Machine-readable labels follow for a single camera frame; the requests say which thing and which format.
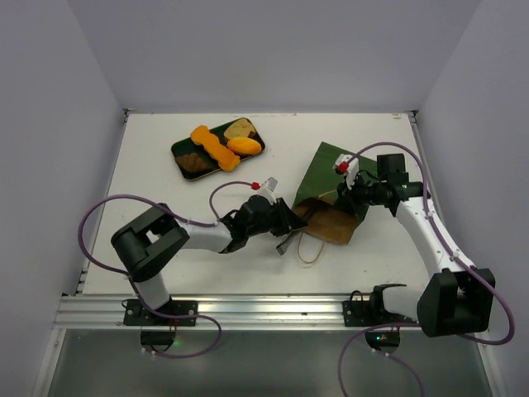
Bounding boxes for metal tongs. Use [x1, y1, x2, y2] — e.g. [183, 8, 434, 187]
[276, 208, 315, 256]

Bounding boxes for green brown paper bag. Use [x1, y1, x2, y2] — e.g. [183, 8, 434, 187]
[292, 141, 365, 268]

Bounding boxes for long orange fake bread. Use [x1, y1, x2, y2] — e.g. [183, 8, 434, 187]
[190, 125, 241, 171]

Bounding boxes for dark brown fake croissant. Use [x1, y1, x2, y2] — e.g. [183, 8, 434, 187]
[174, 153, 212, 173]

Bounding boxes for brown sliced fake bread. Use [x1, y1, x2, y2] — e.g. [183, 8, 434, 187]
[223, 118, 256, 141]

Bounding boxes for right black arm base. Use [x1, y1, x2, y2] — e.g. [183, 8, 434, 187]
[342, 284, 401, 327]

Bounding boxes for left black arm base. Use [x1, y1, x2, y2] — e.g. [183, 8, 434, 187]
[122, 299, 198, 327]

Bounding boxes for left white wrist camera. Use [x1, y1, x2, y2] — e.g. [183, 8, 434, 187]
[255, 177, 278, 205]

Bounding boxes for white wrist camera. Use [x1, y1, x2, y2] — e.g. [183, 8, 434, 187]
[332, 154, 360, 189]
[255, 177, 278, 205]

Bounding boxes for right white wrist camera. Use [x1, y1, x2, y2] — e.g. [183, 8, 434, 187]
[332, 154, 360, 189]

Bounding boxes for aluminium rail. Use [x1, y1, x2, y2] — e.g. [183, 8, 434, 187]
[53, 294, 349, 331]

